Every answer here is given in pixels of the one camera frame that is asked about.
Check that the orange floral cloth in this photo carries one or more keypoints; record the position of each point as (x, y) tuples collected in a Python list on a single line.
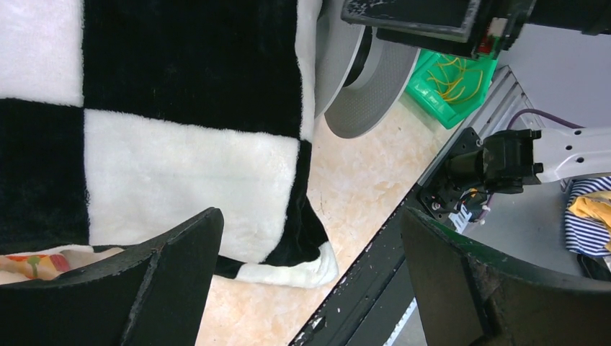
[(18, 268)]

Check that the grey plastic cable spool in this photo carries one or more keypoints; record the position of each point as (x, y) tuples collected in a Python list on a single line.
[(358, 76)]

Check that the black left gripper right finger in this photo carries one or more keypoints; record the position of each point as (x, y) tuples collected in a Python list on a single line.
[(469, 293)]

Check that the black white checkered blanket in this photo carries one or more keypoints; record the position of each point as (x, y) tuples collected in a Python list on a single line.
[(122, 119)]

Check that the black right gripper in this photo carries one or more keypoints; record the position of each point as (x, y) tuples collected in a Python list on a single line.
[(453, 27)]

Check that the blue striped cloth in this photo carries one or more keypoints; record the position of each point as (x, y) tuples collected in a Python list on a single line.
[(586, 235)]

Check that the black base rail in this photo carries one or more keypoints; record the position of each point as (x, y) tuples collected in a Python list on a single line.
[(364, 307)]

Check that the yellow cloth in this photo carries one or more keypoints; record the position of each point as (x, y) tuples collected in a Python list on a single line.
[(594, 205)]

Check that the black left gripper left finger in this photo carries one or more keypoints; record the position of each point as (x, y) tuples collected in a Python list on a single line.
[(152, 293)]

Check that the green plastic compartment bin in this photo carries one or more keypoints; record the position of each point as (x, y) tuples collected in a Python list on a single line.
[(450, 88)]

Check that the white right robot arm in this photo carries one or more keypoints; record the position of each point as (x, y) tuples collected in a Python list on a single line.
[(509, 160)]

